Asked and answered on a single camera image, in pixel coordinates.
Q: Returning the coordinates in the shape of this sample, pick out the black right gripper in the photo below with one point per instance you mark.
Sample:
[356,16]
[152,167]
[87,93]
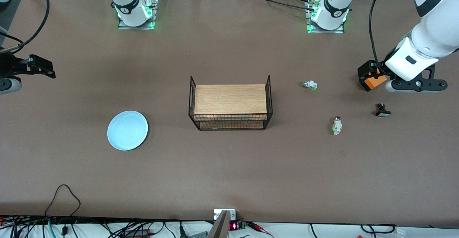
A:
[10,67]

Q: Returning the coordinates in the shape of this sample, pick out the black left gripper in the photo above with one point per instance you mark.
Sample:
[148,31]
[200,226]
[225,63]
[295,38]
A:
[379,71]

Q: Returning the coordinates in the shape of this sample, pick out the red push button switch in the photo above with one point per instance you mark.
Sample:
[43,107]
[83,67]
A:
[337,127]

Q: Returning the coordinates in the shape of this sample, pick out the light blue round plate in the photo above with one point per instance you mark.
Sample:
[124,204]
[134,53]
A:
[127,130]

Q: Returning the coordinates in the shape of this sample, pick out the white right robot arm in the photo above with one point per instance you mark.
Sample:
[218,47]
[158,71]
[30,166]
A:
[125,1]

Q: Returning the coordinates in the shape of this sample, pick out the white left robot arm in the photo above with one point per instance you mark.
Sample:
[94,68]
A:
[437,26]

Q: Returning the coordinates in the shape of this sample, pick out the black white push button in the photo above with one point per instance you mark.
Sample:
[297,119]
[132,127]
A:
[383,112]

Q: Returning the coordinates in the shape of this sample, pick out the black power adapter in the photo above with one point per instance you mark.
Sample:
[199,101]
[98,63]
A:
[138,233]

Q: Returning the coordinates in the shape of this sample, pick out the red digit display module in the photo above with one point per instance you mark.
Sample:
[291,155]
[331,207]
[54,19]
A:
[233,226]

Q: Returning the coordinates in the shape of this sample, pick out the grey metal bar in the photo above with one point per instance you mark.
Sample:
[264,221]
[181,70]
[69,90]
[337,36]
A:
[220,229]

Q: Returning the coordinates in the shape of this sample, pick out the orange button enclosure box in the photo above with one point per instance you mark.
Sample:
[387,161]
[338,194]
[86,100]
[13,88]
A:
[374,83]

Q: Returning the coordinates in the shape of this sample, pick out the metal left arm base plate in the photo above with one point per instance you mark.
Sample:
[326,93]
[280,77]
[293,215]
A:
[326,31]

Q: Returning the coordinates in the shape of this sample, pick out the green push button switch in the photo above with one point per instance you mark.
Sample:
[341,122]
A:
[310,85]

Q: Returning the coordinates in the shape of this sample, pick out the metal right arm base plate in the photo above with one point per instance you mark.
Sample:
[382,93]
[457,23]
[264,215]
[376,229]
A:
[136,27]

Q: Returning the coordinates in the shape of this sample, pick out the silver metal bracket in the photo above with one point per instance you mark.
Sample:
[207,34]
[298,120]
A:
[217,214]

